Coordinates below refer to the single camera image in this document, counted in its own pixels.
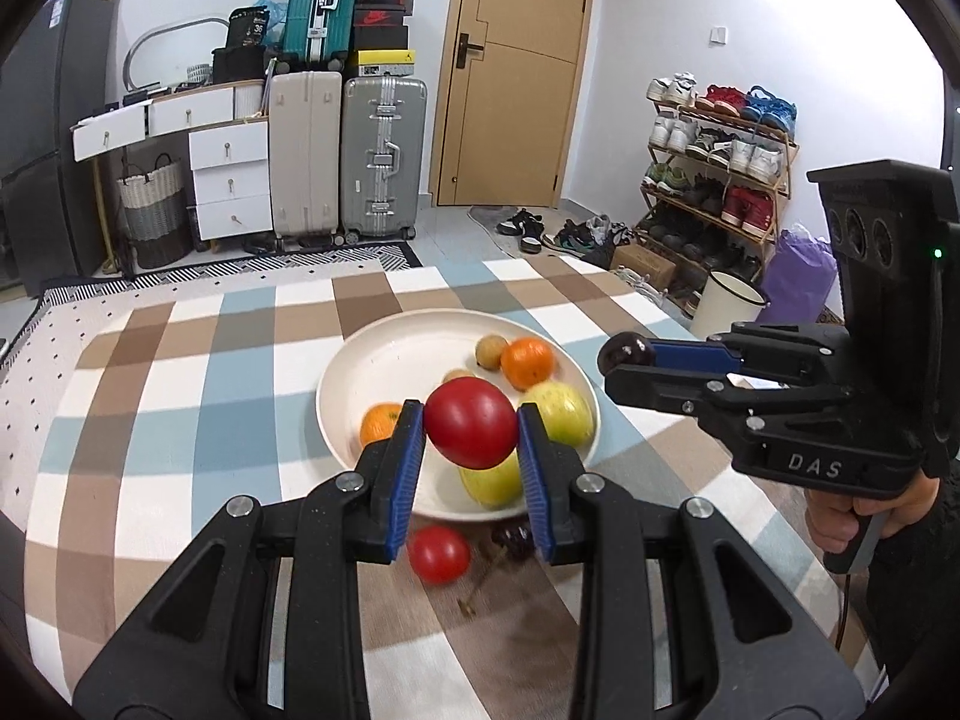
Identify purple plastic bag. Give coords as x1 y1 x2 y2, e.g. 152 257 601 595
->
761 229 839 325

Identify beige suitcase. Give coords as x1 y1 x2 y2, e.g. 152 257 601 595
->
268 71 344 241

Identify cream round plate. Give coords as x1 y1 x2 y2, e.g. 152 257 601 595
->
316 309 601 521

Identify dark purple plum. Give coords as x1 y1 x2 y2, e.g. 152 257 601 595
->
598 332 655 376

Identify green apple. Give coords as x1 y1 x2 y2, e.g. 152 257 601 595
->
520 381 597 449

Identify white drawer desk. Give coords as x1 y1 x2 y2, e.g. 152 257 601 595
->
71 79 272 241

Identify pile of loose shoes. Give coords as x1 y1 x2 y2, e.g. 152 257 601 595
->
495 210 638 260

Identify cream bucket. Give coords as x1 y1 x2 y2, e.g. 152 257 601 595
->
690 270 770 340

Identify wooden shoe rack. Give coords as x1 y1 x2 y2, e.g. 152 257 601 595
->
634 75 800 293

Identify wooden door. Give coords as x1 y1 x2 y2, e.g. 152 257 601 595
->
429 0 599 209

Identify yellow green large citrus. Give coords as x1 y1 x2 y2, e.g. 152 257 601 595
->
457 450 526 507

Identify plain black shoe box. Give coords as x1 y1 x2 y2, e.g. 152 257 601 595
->
352 26 410 53

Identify rows of racked shoes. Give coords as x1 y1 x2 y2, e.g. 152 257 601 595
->
645 73 798 278

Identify person's right hand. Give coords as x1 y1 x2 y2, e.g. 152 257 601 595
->
807 469 944 556

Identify oval silver-framed mirror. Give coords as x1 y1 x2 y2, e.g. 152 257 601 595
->
122 15 235 95

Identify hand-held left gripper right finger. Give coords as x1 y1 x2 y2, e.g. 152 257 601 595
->
516 403 867 720

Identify grey doormat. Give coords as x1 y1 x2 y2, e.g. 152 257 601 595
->
466 204 526 237

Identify black foil bag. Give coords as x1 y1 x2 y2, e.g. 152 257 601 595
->
227 6 271 50

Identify dark cherry with stem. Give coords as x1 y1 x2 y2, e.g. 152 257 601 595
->
457 523 537 616

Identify woven laundry basket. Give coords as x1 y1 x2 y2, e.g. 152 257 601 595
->
116 152 194 269

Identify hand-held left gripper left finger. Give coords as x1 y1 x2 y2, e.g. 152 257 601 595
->
71 399 426 720

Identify red tomato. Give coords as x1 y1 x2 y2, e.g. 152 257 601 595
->
407 526 472 584
424 377 520 470

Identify orange tangerine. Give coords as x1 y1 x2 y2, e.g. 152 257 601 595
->
360 403 406 449
501 337 557 391

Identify silver suitcase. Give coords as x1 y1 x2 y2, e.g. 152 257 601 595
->
339 76 428 242

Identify teal suitcase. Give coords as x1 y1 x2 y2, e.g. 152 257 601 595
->
281 0 366 65

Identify brown cardboard box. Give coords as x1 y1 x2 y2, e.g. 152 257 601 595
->
611 242 680 290

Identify black fridge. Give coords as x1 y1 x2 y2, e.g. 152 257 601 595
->
0 0 117 297

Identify black storage box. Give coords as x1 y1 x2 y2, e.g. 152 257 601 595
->
211 45 269 85

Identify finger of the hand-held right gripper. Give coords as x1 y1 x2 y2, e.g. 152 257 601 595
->
604 362 848 428
649 322 853 377

